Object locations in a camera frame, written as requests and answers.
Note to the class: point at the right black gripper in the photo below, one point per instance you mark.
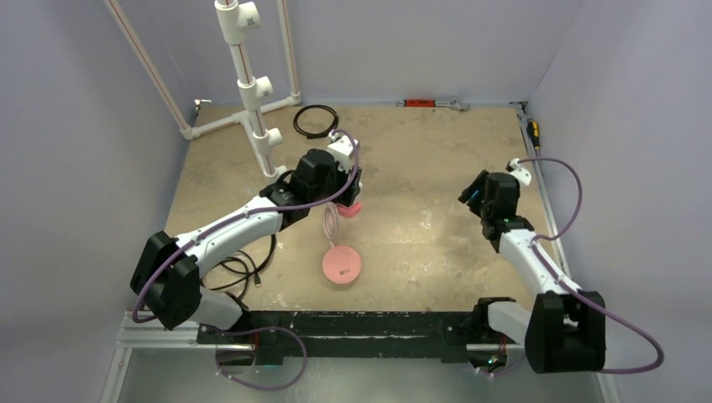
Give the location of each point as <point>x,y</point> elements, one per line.
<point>471,191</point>

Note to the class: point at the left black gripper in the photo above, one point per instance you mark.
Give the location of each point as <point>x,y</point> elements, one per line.
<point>344,178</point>

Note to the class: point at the pink plug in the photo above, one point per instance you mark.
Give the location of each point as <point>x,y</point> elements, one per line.
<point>349,211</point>

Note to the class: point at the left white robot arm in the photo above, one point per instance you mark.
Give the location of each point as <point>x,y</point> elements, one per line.
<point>168,277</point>

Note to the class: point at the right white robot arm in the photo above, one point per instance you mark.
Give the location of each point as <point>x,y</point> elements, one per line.
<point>559,334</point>

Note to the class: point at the yellow black screwdriver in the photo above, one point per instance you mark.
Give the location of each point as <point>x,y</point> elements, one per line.
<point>533,133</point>

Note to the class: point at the pink round puck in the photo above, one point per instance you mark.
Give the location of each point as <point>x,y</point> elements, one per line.
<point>341,265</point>

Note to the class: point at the red adjustable wrench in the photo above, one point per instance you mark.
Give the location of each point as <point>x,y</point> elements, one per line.
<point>452,103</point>

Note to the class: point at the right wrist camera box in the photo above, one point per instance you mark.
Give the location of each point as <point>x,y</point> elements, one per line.
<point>516,168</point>

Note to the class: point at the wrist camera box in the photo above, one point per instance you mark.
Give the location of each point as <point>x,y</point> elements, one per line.
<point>516,168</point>
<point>343,150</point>

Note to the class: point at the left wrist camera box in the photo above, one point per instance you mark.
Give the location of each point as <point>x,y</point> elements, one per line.
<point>343,150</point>

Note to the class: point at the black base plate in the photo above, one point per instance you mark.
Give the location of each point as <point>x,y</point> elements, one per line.
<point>272,336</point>

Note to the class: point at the white PVC pipe frame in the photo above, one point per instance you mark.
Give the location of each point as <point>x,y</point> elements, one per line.
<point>235,20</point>

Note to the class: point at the aluminium frame rail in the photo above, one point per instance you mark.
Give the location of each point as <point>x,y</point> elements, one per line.
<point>154,335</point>

